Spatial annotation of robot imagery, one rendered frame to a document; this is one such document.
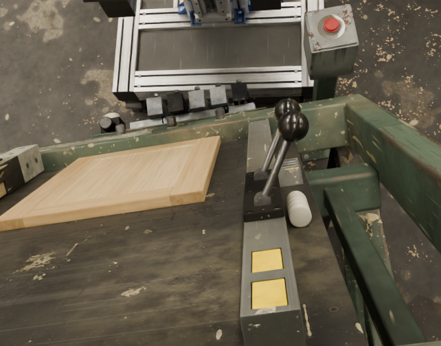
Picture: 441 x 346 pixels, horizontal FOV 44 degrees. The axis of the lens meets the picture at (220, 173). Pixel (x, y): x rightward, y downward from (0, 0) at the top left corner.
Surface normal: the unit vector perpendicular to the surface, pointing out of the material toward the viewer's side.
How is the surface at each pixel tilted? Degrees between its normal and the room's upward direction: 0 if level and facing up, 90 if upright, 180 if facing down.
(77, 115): 0
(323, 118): 30
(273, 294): 60
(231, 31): 0
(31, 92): 0
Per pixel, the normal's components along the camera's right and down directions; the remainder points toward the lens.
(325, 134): -0.06, 0.25
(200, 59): -0.14, -0.26
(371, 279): -0.17, -0.95
